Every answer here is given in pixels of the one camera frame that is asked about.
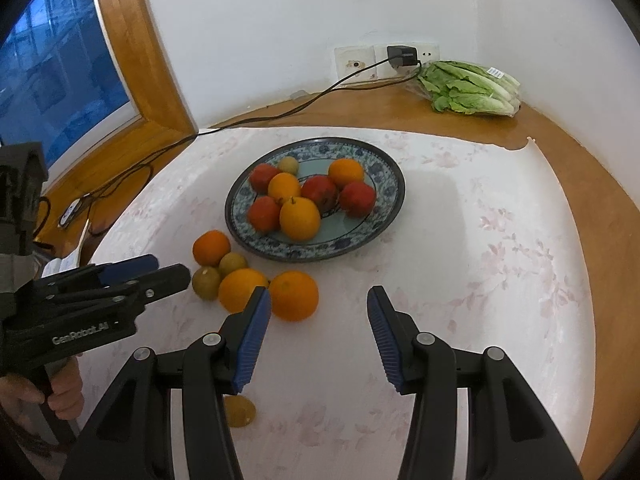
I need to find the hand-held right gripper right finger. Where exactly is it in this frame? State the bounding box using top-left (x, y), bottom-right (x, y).
top-left (366, 285), bottom-right (583, 480)

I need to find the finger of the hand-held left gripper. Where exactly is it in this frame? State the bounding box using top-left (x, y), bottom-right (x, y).
top-left (45, 263), bottom-right (192, 312)
top-left (42, 254), bottom-right (160, 293)

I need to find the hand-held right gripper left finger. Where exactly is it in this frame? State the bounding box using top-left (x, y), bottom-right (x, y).
top-left (59, 285), bottom-right (273, 480)

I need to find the orange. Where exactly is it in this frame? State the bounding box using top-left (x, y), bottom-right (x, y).
top-left (192, 230), bottom-right (232, 267)
top-left (279, 196), bottom-right (322, 241)
top-left (328, 158), bottom-right (365, 188)
top-left (269, 270), bottom-right (320, 322)
top-left (218, 268), bottom-right (271, 314)
top-left (267, 172), bottom-right (302, 203)

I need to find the blue patterned ceramic plate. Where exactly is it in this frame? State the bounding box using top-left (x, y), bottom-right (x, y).
top-left (224, 137), bottom-right (406, 262)

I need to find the red apple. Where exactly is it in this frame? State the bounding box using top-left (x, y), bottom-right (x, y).
top-left (301, 175), bottom-right (338, 213)
top-left (248, 196), bottom-right (282, 233)
top-left (339, 181), bottom-right (377, 218)
top-left (249, 162), bottom-right (281, 194)

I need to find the person's left hand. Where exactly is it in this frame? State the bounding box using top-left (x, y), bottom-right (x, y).
top-left (0, 357), bottom-right (86, 420)

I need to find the white paper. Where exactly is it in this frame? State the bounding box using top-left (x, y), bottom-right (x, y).
top-left (42, 232), bottom-right (88, 278)

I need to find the small white device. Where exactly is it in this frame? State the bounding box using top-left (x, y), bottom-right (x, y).
top-left (59, 197), bottom-right (86, 228)

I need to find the white floral tablecloth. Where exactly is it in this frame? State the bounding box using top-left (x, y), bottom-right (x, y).
top-left (75, 125), bottom-right (593, 480)

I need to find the glass window pane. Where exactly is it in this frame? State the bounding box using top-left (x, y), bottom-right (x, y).
top-left (0, 0), bottom-right (141, 176)

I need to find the bagged green lettuce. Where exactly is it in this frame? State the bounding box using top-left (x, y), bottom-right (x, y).
top-left (416, 60), bottom-right (523, 119)

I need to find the black plug-in charger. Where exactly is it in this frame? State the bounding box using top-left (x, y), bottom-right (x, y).
top-left (387, 45), bottom-right (420, 69)

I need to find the wooden window frame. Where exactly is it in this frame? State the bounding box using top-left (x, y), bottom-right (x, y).
top-left (42, 0), bottom-right (198, 196)

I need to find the black cable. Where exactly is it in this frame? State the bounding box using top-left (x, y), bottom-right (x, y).
top-left (32, 57), bottom-right (423, 248)

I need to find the white round-port wall socket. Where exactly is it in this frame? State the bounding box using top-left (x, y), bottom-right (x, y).
top-left (334, 45), bottom-right (376, 83)

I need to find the white power wall socket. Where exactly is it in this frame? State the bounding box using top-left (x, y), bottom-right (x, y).
top-left (374, 42), bottom-right (441, 80)

